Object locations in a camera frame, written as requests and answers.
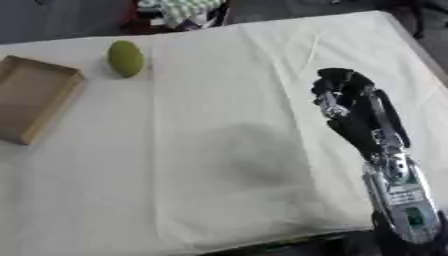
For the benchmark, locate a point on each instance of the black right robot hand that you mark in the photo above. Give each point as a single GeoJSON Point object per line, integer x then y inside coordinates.
{"type": "Point", "coordinates": [356, 113]}

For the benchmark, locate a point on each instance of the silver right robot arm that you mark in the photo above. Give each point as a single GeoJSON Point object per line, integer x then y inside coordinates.
{"type": "Point", "coordinates": [402, 200]}

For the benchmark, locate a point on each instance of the tan cardboard box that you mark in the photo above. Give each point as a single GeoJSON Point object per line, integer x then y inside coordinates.
{"type": "Point", "coordinates": [32, 96]}

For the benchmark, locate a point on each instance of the black tripod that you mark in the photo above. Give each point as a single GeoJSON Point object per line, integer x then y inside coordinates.
{"type": "Point", "coordinates": [417, 15]}

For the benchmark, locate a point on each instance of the chair with checked cloth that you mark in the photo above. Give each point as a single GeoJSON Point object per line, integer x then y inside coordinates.
{"type": "Point", "coordinates": [175, 15]}

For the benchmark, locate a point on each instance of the green oval toy fruit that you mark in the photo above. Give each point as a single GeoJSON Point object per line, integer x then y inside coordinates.
{"type": "Point", "coordinates": [125, 58]}

